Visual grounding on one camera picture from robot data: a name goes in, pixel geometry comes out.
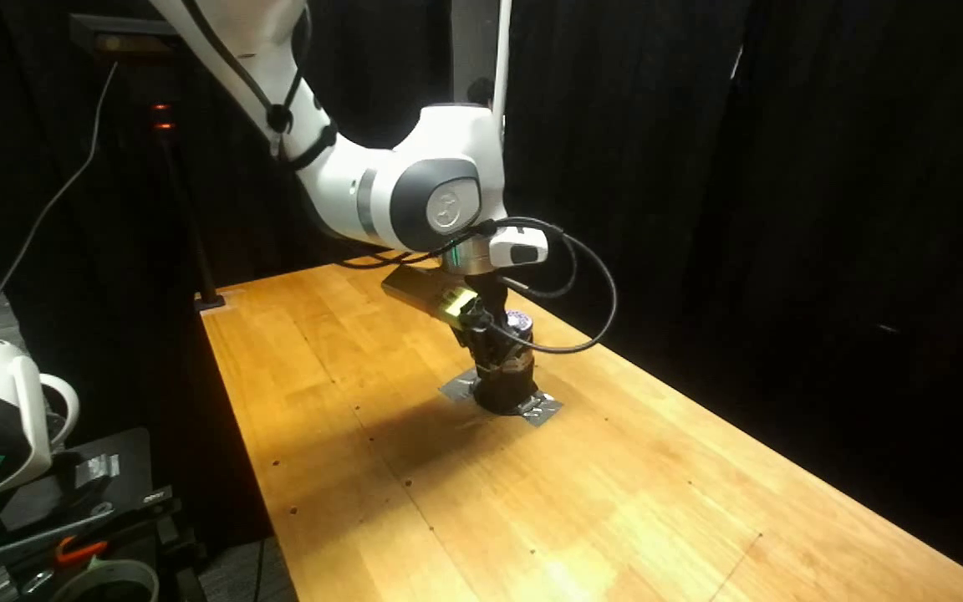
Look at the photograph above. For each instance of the orange clip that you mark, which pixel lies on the orange clip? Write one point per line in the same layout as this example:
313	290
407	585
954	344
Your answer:
79	549

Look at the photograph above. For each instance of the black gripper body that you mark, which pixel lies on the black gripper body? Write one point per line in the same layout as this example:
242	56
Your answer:
430	282

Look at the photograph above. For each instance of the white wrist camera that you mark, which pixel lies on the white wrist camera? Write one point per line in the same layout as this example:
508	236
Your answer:
516	244

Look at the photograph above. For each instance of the black equipment box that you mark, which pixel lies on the black equipment box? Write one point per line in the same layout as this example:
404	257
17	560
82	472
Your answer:
82	514

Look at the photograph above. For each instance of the black tripod stand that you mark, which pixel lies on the black tripod stand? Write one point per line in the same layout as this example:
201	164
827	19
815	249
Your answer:
183	190

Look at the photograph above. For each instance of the white vertical pole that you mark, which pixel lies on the white vertical pole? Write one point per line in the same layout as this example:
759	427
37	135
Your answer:
500	56

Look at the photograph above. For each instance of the grey tape piece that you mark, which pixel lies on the grey tape piece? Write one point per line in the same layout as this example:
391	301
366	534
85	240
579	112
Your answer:
541	408
455	385

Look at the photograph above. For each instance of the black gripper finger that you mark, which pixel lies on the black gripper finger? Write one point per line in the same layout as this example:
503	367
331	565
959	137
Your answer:
483	336
513	336

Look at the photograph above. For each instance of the dark bottle with orange label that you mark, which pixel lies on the dark bottle with orange label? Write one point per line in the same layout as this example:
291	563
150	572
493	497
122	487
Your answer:
503	380

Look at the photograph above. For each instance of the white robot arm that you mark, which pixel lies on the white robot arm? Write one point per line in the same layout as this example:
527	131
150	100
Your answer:
391	185

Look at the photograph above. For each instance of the black curtain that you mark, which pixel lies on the black curtain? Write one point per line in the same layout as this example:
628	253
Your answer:
795	170

